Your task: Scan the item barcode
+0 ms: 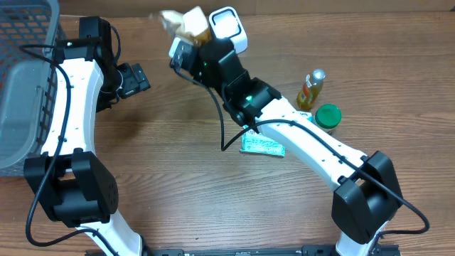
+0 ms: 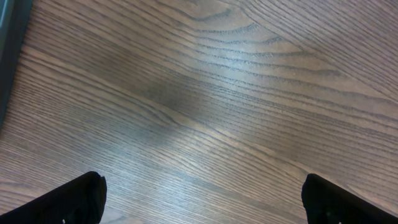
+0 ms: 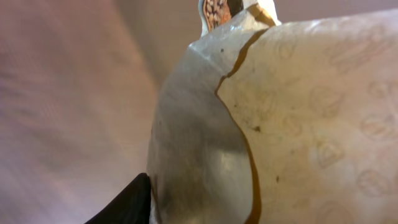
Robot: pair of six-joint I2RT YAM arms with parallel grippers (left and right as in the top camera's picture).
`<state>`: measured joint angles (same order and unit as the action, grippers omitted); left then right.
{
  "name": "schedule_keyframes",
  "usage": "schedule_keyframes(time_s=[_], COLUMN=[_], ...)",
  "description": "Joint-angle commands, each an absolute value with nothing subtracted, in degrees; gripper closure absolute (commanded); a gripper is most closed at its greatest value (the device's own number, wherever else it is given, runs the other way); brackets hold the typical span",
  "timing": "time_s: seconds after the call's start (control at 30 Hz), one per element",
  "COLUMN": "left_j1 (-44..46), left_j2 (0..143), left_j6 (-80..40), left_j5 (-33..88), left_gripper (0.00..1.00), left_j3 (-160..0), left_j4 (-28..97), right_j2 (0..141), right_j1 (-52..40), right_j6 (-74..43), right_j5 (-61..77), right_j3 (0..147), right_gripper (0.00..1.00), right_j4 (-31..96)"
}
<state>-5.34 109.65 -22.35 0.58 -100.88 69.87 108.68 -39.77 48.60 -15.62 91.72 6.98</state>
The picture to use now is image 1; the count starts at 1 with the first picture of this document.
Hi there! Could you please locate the brown snack bag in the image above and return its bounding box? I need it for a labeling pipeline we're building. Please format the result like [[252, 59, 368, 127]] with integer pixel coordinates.
[[149, 6, 213, 46]]

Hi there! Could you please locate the teal snack packet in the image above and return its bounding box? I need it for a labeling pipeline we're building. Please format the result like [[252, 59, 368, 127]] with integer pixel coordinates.
[[240, 129, 286, 157]]

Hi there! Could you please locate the yellow liquid bottle silver cap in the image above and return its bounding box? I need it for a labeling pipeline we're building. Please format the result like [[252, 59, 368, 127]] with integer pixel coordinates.
[[296, 69, 326, 112]]

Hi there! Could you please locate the green lid white jar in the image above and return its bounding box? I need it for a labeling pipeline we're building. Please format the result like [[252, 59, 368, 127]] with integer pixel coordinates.
[[314, 104, 342, 134]]

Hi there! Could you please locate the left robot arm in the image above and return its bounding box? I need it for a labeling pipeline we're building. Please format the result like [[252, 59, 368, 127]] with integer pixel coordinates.
[[23, 16, 151, 255]]

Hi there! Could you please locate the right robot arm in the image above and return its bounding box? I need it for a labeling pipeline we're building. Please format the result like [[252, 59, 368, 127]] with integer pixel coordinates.
[[171, 38, 403, 255]]

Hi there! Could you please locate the white barcode scanner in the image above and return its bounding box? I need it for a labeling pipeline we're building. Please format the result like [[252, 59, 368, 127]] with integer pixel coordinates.
[[209, 6, 248, 53]]

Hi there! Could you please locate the grey plastic mesh basket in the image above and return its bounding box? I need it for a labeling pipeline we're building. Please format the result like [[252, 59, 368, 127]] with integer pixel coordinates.
[[1, 0, 65, 176]]

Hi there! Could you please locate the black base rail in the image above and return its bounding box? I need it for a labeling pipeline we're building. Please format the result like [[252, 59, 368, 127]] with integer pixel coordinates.
[[85, 245, 401, 256]]

